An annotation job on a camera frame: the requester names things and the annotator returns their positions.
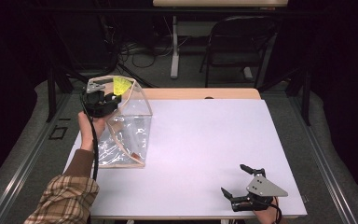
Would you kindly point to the black stand leg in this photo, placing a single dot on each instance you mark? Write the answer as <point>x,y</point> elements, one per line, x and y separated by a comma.
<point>136,76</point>

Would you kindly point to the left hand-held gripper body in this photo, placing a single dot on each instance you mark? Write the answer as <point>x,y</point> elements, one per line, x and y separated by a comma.
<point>94,99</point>

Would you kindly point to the white desk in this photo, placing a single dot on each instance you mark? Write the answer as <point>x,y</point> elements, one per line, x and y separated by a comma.
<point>175,56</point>

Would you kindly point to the black metal stand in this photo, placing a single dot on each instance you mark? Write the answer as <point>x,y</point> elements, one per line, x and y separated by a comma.
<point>51,96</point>
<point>306,105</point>

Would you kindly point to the transparent bag with beige trim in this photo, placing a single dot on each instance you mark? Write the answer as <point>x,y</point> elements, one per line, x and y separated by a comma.
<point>130,137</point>

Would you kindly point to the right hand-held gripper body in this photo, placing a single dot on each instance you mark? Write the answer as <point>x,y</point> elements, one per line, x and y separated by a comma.
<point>262,188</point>

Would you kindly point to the person's right hand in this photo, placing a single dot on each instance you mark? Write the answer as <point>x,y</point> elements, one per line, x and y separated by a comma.
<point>268,216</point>

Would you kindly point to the yellow shuttlecock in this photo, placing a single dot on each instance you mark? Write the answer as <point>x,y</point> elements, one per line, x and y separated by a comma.
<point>121,85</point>

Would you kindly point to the person's left hand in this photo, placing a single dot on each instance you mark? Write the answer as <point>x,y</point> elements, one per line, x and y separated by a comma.
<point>85,133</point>

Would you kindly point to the black folding chair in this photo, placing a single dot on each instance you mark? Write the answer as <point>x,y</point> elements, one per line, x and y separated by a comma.
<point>239,46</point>

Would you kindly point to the aluminium floor rail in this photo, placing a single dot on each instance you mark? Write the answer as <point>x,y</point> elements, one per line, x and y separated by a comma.
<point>27,161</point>
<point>322,160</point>

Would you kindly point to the white table mat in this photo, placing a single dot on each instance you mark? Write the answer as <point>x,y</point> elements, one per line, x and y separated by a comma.
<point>205,140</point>

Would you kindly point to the wooden table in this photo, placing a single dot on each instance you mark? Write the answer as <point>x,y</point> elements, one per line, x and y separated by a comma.
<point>199,93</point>

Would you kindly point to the black floor socket frame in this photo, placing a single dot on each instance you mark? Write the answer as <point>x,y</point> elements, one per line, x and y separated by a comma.
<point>61,126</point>

